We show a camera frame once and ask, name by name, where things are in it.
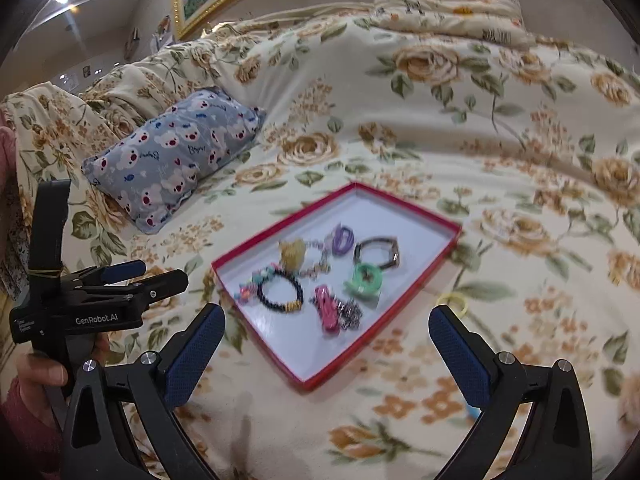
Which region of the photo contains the colourful bead charm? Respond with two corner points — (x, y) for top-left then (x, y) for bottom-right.
(234, 263), (280, 304)

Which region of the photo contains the black bead bracelet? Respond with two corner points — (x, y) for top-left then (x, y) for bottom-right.
(255, 268), (306, 313)

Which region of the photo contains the green hair tie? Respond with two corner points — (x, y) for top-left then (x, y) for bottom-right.
(342, 261), (388, 306)

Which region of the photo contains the pink hair clip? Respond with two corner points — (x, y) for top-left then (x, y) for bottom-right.
(312, 285), (340, 334)

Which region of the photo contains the purple hair tie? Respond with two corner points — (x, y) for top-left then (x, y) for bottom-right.
(328, 224), (357, 257)

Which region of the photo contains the gold rhinestone hair clip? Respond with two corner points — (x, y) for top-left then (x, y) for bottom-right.
(279, 238), (306, 274)

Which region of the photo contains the left hand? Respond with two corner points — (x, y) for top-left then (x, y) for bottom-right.
(0, 336), (111, 461)

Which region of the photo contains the grey bear print pillow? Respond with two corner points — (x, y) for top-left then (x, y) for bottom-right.
(81, 87), (266, 234)

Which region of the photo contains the red white shallow box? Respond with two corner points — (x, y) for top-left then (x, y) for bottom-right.
(210, 181), (463, 394)

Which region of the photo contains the floral cream blanket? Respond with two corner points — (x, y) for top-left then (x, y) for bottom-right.
(1, 8), (639, 479)

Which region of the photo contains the folded cream patterned blanket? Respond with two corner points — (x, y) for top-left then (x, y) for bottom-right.
(371, 0), (535, 48)

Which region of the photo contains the yellow hair ring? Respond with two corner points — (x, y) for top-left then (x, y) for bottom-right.
(435, 292), (471, 319)

